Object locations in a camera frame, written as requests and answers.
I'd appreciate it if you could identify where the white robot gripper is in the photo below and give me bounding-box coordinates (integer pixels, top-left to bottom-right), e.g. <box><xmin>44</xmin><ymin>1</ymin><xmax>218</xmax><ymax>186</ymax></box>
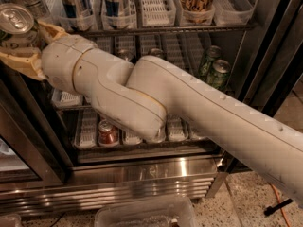
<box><xmin>0</xmin><ymin>20</ymin><xmax>97</xmax><ymax>94</ymax></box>

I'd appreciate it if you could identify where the white green 7up can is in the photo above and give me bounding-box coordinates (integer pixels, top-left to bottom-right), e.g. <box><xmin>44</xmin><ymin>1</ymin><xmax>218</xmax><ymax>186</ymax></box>
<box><xmin>0</xmin><ymin>3</ymin><xmax>41</xmax><ymax>49</ymax></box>

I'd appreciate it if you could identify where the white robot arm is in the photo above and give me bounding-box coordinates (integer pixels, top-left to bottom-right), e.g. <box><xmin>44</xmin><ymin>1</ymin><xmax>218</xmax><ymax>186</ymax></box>
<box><xmin>0</xmin><ymin>22</ymin><xmax>303</xmax><ymax>205</ymax></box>

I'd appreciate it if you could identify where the rear blue pepsi can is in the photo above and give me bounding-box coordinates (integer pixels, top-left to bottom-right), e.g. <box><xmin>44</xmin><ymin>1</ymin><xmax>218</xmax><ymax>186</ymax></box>
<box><xmin>117</xmin><ymin>49</ymin><xmax>135</xmax><ymax>61</ymax></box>

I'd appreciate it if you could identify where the front red soda can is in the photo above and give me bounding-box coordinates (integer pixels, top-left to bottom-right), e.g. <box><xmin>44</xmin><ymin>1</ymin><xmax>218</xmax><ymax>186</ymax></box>
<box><xmin>98</xmin><ymin>119</ymin><xmax>119</xmax><ymax>147</ymax></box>

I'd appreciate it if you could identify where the rear green soda can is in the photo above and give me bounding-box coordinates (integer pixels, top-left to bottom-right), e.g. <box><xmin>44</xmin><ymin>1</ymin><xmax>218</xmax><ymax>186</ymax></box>
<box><xmin>148</xmin><ymin>48</ymin><xmax>165</xmax><ymax>59</ymax></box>

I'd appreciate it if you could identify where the right rear green can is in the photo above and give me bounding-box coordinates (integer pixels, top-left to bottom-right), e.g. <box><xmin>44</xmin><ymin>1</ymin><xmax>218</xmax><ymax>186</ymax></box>
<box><xmin>198</xmin><ymin>45</ymin><xmax>222</xmax><ymax>80</ymax></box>

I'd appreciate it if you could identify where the right front green can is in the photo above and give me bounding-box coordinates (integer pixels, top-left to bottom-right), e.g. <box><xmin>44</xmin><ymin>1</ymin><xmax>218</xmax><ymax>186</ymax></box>
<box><xmin>206</xmin><ymin>60</ymin><xmax>231</xmax><ymax>91</ymax></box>

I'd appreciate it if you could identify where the clear plastic bin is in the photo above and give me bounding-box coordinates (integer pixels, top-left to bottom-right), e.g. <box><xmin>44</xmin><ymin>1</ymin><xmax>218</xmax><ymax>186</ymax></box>
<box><xmin>94</xmin><ymin>196</ymin><xmax>199</xmax><ymax>227</ymax></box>

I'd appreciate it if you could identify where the black stand leg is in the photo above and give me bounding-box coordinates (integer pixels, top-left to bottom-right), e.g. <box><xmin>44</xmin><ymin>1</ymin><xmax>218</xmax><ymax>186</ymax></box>
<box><xmin>264</xmin><ymin>199</ymin><xmax>293</xmax><ymax>217</ymax></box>

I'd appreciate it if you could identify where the orange cable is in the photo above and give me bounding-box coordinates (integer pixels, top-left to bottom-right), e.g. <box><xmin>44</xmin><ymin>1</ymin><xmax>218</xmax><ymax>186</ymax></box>
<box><xmin>269</xmin><ymin>183</ymin><xmax>292</xmax><ymax>227</ymax></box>

